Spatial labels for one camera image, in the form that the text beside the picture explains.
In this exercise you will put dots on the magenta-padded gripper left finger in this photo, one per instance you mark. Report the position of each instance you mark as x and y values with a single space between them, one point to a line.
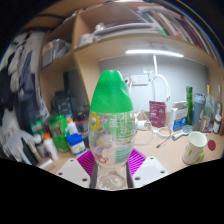
68 171

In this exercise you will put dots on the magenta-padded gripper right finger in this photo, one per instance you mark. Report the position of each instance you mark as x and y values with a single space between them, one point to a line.
151 170

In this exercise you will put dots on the clear bottle with green cap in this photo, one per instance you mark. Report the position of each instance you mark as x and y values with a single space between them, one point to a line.
111 96

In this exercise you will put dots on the white tub with blue lid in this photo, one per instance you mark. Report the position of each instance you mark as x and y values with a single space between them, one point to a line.
76 145

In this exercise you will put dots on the red and white can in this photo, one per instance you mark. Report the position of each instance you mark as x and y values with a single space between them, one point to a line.
82 128

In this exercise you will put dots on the light blue hairbrush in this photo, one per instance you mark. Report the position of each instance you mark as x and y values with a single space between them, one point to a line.
182 132

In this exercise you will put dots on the magenta pouch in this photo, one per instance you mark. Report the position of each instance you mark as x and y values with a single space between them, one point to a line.
157 114

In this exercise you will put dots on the white and blue carton box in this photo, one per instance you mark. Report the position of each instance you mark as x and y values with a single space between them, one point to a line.
178 116

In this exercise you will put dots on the grey shaker bottle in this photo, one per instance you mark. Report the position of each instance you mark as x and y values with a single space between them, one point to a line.
198 111

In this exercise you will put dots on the tall green bottle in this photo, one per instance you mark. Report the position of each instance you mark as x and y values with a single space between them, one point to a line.
189 105

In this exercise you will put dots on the hanging dark clothes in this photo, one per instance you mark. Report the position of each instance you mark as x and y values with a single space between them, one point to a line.
20 83

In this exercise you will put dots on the under-shelf light strip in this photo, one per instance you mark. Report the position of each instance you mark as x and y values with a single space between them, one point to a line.
153 53

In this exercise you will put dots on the wooden shelf unit with books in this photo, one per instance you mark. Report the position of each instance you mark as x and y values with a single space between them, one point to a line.
110 43

